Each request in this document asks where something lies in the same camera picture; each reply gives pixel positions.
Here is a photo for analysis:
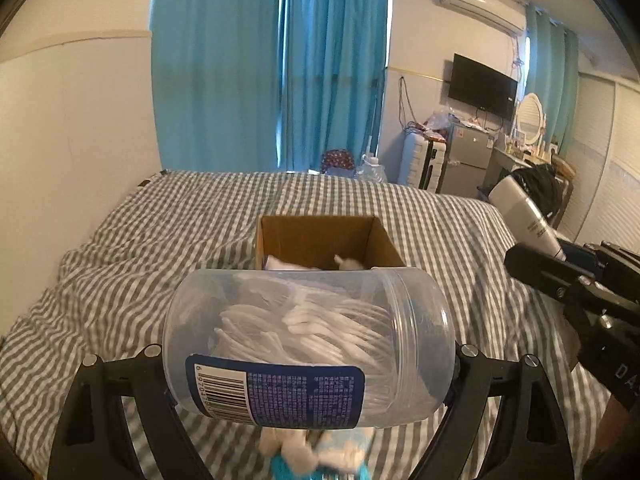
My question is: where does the brown cardboard box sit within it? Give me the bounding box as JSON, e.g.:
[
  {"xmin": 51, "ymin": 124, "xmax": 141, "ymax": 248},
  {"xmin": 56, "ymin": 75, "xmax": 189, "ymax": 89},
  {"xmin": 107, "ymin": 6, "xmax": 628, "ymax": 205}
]
[{"xmin": 255, "ymin": 215, "xmax": 407, "ymax": 272}]

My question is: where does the white bottle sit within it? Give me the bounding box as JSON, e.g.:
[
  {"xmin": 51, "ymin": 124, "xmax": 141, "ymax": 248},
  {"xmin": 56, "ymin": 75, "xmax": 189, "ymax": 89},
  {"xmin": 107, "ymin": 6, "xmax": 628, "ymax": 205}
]
[{"xmin": 487, "ymin": 174, "xmax": 569, "ymax": 262}]

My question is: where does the red patterned bag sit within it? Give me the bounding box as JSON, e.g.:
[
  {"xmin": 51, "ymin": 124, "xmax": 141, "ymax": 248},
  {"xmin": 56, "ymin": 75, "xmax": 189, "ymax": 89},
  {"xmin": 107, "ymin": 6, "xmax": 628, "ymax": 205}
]
[{"xmin": 320, "ymin": 149, "xmax": 357, "ymax": 177}]

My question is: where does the white oval vanity mirror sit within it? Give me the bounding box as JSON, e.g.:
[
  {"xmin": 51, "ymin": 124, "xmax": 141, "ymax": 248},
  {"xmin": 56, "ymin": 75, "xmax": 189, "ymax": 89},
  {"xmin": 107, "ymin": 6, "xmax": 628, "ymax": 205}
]
[{"xmin": 515, "ymin": 92, "xmax": 547, "ymax": 147}]

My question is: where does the clear plastic bag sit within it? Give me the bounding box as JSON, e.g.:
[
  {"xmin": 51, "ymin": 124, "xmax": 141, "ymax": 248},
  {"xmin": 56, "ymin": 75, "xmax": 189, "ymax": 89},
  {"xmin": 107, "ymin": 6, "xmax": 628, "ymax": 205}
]
[{"xmin": 424, "ymin": 107, "xmax": 457, "ymax": 140}]

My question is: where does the light blue suitcase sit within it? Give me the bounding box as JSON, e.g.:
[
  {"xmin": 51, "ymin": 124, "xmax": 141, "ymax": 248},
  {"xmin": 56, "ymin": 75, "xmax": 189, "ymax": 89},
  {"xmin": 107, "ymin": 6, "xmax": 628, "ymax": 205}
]
[{"xmin": 398, "ymin": 132, "xmax": 447, "ymax": 193}]

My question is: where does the clear water jug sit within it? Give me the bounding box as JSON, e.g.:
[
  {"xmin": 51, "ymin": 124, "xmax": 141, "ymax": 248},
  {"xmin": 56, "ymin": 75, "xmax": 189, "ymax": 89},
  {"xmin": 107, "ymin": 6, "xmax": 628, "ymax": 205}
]
[{"xmin": 355, "ymin": 154, "xmax": 387, "ymax": 184}]

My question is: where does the narrow blue curtain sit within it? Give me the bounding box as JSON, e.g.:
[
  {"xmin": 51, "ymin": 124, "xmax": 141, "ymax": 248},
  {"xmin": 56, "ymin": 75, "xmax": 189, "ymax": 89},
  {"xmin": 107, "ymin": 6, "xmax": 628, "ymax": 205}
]
[{"xmin": 524, "ymin": 5, "xmax": 581, "ymax": 157}]

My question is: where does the wide blue curtain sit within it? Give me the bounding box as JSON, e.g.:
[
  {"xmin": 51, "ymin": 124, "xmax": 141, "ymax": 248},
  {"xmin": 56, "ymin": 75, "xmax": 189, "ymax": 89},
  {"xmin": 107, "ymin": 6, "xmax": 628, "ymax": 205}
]
[{"xmin": 151, "ymin": 0, "xmax": 392, "ymax": 173}]

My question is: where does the white vanity desk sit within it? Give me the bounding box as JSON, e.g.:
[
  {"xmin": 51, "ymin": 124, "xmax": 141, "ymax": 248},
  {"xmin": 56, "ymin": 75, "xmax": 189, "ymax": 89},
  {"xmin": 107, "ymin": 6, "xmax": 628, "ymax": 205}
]
[{"xmin": 486, "ymin": 150, "xmax": 535, "ymax": 196}]

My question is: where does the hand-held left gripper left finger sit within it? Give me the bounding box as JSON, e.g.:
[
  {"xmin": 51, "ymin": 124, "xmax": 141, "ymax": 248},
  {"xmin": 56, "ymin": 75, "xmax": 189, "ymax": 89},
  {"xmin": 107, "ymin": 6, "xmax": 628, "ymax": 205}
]
[{"xmin": 47, "ymin": 344, "xmax": 213, "ymax": 480}]

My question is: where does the grey mini fridge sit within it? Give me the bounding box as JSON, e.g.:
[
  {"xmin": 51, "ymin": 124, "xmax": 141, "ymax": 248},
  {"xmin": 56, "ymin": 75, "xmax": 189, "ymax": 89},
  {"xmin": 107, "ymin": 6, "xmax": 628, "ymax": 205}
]
[{"xmin": 440, "ymin": 122, "xmax": 494, "ymax": 197}]

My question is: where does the grey striped bed blanket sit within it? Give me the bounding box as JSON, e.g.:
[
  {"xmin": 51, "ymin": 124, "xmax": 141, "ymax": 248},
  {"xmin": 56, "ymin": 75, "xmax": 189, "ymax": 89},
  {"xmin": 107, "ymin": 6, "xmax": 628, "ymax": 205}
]
[{"xmin": 0, "ymin": 169, "xmax": 613, "ymax": 480}]

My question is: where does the clear plastic floss pick jar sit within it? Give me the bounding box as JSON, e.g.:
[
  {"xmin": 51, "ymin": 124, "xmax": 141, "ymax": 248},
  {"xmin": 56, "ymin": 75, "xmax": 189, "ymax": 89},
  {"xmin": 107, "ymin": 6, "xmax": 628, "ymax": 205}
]
[{"xmin": 162, "ymin": 267, "xmax": 457, "ymax": 431}]

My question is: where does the white air conditioner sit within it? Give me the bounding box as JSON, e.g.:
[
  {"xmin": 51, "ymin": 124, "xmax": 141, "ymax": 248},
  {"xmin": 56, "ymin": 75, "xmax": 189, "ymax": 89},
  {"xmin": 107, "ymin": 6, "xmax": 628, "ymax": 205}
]
[{"xmin": 439, "ymin": 0, "xmax": 527, "ymax": 37}]

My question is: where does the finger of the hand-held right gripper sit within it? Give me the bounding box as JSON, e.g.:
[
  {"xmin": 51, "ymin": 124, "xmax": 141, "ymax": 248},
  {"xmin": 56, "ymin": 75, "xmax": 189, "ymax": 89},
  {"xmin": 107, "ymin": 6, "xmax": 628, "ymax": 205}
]
[
  {"xmin": 570, "ymin": 241, "xmax": 640, "ymax": 288},
  {"xmin": 503, "ymin": 243, "xmax": 603, "ymax": 308}
]

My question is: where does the black wall television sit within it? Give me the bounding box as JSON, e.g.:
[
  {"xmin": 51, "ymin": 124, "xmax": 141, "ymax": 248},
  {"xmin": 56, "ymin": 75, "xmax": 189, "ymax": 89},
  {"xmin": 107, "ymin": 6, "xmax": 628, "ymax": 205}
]
[{"xmin": 446, "ymin": 53, "xmax": 519, "ymax": 121}]

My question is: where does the white and teal plush toy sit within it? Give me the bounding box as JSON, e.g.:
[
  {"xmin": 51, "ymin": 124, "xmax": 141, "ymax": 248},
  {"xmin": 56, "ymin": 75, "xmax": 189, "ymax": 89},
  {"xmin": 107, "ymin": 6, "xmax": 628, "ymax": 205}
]
[{"xmin": 257, "ymin": 427, "xmax": 375, "ymax": 480}]

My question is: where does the white packet in box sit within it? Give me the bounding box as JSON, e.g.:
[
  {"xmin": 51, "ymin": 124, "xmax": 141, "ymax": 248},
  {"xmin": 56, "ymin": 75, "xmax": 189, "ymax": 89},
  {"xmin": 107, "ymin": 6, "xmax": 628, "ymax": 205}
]
[{"xmin": 263, "ymin": 254, "xmax": 368, "ymax": 272}]

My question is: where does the person's right forearm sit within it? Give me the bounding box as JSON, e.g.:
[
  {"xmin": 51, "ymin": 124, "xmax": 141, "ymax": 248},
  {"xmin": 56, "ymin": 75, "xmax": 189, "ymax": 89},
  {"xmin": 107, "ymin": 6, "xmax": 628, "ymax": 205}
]
[{"xmin": 582, "ymin": 394, "xmax": 640, "ymax": 480}]

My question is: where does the white wardrobe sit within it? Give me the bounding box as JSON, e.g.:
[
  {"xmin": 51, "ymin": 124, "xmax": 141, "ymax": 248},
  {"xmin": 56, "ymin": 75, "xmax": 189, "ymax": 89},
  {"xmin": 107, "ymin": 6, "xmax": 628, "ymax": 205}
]
[{"xmin": 554, "ymin": 69, "xmax": 640, "ymax": 261}]

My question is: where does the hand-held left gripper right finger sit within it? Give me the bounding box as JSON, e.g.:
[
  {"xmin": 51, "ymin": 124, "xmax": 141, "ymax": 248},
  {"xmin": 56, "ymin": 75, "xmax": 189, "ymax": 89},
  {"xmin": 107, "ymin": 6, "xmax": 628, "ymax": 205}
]
[{"xmin": 419, "ymin": 344, "xmax": 582, "ymax": 480}]

